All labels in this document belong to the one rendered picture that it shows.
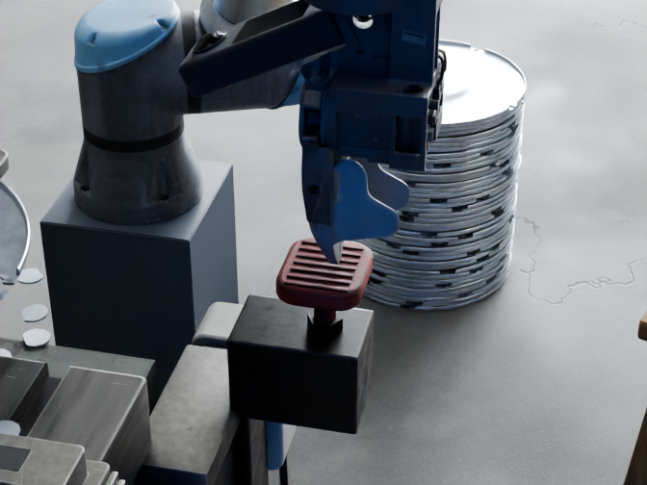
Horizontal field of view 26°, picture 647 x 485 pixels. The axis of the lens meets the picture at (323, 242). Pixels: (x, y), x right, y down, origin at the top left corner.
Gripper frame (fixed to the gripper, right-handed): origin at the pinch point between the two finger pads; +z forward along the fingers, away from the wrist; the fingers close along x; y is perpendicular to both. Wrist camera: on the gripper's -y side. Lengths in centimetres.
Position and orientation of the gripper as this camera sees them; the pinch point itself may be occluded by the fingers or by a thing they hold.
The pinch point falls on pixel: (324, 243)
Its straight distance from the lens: 96.2
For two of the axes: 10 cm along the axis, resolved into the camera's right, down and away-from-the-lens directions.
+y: 9.7, 1.2, -1.9
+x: 2.3, -5.3, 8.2
